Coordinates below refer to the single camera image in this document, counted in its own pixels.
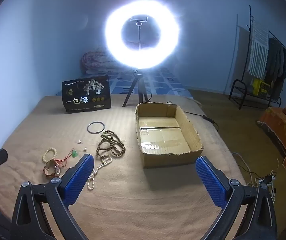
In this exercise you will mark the phone holder clamp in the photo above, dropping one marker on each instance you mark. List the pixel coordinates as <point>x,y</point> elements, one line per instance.
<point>139,18</point>

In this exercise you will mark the metal bangle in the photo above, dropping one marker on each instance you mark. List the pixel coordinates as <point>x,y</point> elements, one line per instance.
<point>88,127</point>

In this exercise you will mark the orange cloth bundle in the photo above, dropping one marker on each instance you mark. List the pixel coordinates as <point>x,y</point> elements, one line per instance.
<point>280,127</point>

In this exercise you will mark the striped white towel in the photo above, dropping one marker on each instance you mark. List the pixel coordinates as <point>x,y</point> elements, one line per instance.
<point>258,50</point>

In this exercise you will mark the leaning grey board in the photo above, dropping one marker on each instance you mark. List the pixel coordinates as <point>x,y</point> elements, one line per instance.
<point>238,55</point>

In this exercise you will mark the yellow crate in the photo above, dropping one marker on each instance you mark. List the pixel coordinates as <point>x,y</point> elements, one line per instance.
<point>260,87</point>

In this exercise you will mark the cardboard box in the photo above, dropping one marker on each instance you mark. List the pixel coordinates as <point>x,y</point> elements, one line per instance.
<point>163,140</point>

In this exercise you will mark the black printed snack bag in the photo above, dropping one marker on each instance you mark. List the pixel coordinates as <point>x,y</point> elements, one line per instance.
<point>86,97</point>

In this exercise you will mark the white power strip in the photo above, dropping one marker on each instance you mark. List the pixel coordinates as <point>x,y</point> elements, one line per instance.
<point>264,187</point>

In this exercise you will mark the dark hanging clothes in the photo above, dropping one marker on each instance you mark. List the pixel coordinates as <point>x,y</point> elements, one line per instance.
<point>276,62</point>

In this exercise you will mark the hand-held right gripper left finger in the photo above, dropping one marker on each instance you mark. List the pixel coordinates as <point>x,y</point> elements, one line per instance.
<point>79,177</point>

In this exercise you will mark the tan blanket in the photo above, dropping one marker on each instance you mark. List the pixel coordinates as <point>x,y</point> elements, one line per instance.
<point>133,205</point>

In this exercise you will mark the folded patterned quilt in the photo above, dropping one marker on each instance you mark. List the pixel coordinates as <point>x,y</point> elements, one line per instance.
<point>92,62</point>

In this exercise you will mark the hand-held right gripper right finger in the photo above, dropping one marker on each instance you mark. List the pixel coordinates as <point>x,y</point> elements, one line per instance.
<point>209,180</point>

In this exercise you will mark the black clothes rack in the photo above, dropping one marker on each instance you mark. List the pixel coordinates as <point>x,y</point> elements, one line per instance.
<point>238,82</point>

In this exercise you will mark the blue patterned bed sheet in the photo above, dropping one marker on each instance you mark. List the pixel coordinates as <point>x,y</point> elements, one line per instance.
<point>163,82</point>

